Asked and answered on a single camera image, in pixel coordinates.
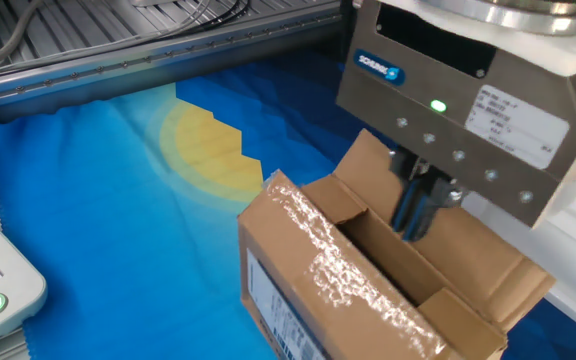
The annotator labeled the white plastic drawer cabinet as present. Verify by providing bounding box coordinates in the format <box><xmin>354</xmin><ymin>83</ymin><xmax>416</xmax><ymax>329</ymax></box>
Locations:
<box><xmin>462</xmin><ymin>149</ymin><xmax>576</xmax><ymax>346</ymax></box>

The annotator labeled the blue mountain print cloth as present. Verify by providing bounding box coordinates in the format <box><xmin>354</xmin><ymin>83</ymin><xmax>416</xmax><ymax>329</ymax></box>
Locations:
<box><xmin>0</xmin><ymin>49</ymin><xmax>576</xmax><ymax>360</ymax></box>

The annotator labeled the brown cardboard box with flaps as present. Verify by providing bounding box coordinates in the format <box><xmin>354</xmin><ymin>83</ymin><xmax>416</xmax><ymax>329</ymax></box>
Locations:
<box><xmin>237</xmin><ymin>128</ymin><xmax>557</xmax><ymax>360</ymax></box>

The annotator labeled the aluminium table edge rail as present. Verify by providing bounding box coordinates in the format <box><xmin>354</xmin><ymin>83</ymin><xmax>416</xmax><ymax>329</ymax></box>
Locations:
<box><xmin>0</xmin><ymin>2</ymin><xmax>354</xmax><ymax>124</ymax></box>

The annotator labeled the white teach pendant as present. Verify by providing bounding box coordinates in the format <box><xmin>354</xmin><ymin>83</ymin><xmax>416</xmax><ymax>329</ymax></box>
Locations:
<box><xmin>0</xmin><ymin>197</ymin><xmax>49</xmax><ymax>357</ymax></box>

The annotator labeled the thick grey cable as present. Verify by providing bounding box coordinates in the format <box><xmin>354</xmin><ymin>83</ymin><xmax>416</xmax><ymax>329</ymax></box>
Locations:
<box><xmin>0</xmin><ymin>0</ymin><xmax>44</xmax><ymax>81</ymax></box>

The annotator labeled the black cable bundle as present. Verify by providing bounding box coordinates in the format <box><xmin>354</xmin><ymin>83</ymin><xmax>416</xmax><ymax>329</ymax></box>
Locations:
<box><xmin>132</xmin><ymin>0</ymin><xmax>252</xmax><ymax>44</ymax></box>

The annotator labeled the silver grey gripper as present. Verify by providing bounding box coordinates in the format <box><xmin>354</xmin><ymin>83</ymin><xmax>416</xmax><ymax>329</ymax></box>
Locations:
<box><xmin>336</xmin><ymin>0</ymin><xmax>576</xmax><ymax>244</ymax></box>

